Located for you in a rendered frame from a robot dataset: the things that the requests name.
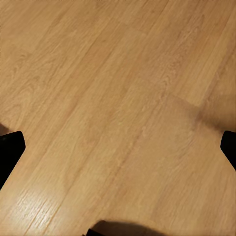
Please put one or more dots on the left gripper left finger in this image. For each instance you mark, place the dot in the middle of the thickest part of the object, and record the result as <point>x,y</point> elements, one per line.
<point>12,146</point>

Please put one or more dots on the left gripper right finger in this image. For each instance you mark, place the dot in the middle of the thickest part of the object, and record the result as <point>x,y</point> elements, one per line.
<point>228,146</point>

